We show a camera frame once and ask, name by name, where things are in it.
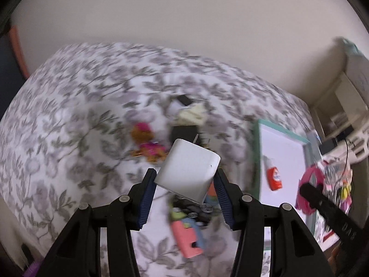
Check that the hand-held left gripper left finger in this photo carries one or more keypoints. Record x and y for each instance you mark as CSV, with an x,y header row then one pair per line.
x,y
146,200

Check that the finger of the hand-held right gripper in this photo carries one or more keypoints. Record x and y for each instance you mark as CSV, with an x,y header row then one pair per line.
x,y
317,197

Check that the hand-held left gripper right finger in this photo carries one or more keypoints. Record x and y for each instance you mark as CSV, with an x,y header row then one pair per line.
x,y
224,200

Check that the orange and grey puzzle toy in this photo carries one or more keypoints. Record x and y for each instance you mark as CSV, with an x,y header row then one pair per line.
x,y
212,192

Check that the black toy car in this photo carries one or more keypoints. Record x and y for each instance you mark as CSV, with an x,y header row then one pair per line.
x,y
196,211

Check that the orange and white glue bottle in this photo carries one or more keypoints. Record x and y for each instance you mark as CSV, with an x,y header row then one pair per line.
x,y
274,177

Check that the white power adapter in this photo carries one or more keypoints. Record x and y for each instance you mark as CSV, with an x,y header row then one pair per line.
x,y
187,170

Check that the teal-rimmed white tray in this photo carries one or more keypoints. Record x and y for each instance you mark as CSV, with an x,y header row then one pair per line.
x,y
282,155

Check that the pink-haired doll figure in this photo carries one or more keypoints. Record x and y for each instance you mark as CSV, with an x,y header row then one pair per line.
x,y
145,142

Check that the clear drinking glass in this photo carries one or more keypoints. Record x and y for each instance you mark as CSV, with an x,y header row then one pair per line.
x,y
335,170

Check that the black hexagonal key tag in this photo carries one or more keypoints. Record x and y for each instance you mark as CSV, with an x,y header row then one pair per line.
x,y
184,132

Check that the white lattice shelf unit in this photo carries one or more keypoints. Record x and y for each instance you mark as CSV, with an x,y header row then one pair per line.
x,y
350,101

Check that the small black and white gadget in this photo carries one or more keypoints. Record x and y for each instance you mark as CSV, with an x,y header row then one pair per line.
x,y
184,99

